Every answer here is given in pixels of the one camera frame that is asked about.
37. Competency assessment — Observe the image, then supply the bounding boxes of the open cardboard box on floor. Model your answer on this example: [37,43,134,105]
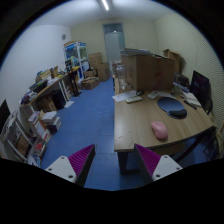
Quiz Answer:
[81,77,99,90]

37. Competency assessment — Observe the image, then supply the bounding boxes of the ceiling fluorescent light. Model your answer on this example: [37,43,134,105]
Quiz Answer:
[101,0,109,11]

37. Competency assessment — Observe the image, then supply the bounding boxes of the pink computer mouse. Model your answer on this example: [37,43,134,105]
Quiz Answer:
[151,121,168,140]

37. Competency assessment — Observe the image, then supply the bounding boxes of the glass-door display cabinet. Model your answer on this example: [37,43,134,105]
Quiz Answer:
[64,41,89,80]

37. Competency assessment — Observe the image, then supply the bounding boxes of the grey door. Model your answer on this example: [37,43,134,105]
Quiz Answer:
[103,23,125,62]

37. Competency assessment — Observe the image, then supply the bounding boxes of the stack of books on floor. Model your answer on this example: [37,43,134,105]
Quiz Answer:
[41,111,61,134]

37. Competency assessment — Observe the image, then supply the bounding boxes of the white calculator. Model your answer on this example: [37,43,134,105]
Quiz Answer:
[147,91,159,100]

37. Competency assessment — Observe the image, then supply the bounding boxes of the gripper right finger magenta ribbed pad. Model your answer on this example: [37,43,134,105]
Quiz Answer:
[134,144,182,183]

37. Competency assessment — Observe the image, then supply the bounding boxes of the clear glass jar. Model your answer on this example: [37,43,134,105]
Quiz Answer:
[117,64,127,89]

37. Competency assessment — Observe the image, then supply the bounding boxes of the long side workbench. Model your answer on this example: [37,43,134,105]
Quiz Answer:
[19,67,79,117]

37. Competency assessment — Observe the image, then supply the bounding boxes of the white bookshelf rack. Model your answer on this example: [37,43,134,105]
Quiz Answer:
[0,113,51,167]

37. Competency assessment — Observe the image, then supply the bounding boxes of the blue round mouse pad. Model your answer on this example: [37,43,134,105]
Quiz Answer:
[157,97,187,119]

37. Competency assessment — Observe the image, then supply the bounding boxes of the cardboard box behind desk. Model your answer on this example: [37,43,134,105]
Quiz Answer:
[163,49,181,73]

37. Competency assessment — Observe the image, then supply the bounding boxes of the wooden desk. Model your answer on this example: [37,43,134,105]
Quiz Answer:
[113,75,216,175]

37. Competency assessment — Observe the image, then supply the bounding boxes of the round wall clock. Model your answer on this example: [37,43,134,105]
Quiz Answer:
[61,34,66,41]

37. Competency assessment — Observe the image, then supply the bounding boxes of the white paper sheet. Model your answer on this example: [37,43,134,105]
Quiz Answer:
[112,90,136,102]

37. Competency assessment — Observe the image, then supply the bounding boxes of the black computer monitor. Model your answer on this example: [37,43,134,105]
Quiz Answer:
[190,71,210,107]

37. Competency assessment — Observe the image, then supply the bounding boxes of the stacked cardboard boxes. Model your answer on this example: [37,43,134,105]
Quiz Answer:
[88,52,110,82]

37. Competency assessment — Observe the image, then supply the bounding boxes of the open notebook on desk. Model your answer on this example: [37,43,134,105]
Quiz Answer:
[183,92,201,107]

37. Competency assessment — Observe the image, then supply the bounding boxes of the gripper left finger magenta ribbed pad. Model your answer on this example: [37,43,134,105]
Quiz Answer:
[46,144,95,187]

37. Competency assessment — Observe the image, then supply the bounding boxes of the large cardboard box on desk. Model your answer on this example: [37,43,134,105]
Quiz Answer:
[121,49,175,91]

